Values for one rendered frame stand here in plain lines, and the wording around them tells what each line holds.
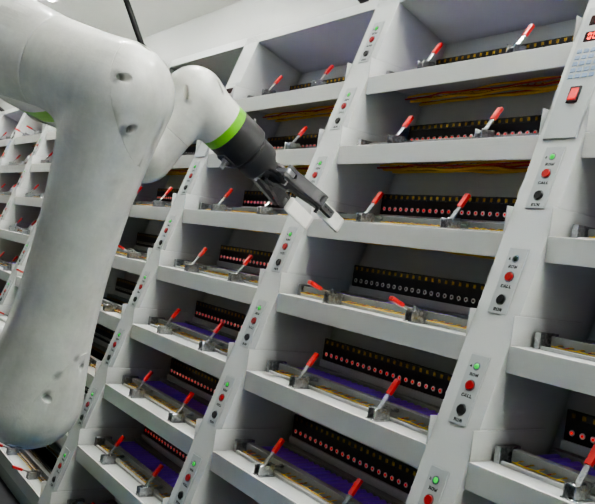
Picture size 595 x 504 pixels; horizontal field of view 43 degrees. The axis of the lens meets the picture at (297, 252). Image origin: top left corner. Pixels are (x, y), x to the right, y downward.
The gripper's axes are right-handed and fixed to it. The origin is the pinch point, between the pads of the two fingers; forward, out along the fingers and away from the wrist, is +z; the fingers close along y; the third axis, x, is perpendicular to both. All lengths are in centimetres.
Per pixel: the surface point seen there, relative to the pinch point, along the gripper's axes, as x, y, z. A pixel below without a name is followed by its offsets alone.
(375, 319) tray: -9.4, 6.0, 21.0
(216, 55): 72, -131, 4
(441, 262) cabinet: 14.8, -2.4, 36.0
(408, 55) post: 64, -30, 14
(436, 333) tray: -9.3, 23.1, 20.9
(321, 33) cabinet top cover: 73, -69, 7
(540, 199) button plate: 17.5, 35.7, 14.8
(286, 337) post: -15.8, -30.3, 29.5
